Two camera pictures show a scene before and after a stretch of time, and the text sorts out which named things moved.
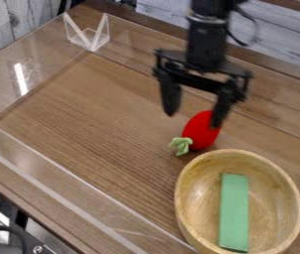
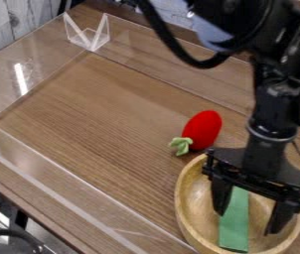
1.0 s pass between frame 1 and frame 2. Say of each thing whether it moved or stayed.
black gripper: moved
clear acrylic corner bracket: stayed
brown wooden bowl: stayed
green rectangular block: stayed
